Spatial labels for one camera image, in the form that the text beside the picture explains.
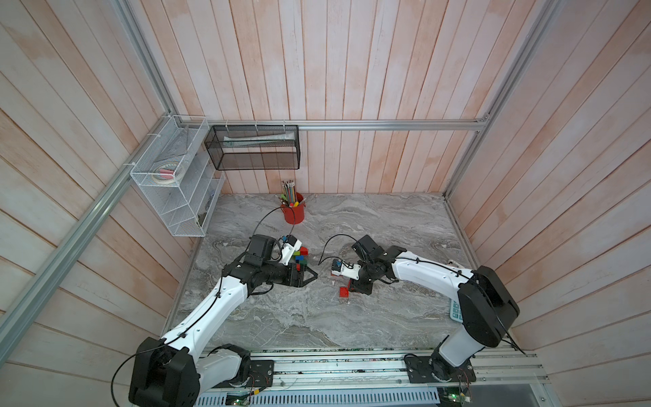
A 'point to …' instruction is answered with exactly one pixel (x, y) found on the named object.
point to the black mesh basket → (254, 147)
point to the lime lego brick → (297, 253)
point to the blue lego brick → (300, 258)
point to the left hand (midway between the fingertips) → (307, 279)
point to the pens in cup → (289, 196)
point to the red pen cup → (294, 214)
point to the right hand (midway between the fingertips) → (352, 280)
